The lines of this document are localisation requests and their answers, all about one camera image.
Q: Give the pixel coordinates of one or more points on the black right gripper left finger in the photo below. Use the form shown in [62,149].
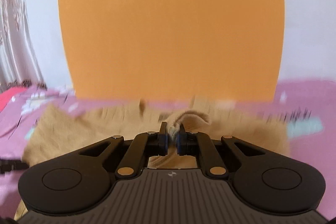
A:
[163,140]

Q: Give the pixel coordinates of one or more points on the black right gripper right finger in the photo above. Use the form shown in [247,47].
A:
[182,141]

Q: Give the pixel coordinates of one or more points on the tan knitted cardigan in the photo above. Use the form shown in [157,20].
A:
[57,133]

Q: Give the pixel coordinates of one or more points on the beige patterned curtain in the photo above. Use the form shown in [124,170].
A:
[19,65]

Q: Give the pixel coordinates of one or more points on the red blanket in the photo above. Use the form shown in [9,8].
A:
[6,96]

